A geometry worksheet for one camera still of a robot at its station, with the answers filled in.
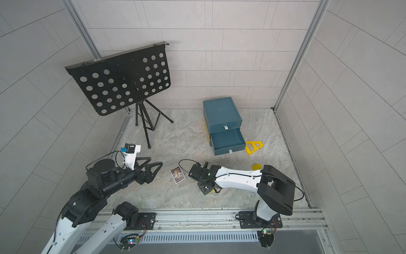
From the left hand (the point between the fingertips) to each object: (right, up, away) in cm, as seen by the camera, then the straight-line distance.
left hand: (159, 161), depth 63 cm
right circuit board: (+44, -33, +3) cm, 55 cm away
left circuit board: (-13, -34, +2) cm, 36 cm away
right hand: (+19, -18, +19) cm, 32 cm away
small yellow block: (+46, -9, +24) cm, 53 cm away
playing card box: (+3, -13, +21) cm, 25 cm away
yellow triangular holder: (+44, -2, +30) cm, 53 cm away
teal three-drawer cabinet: (+28, +15, +23) cm, 40 cm away
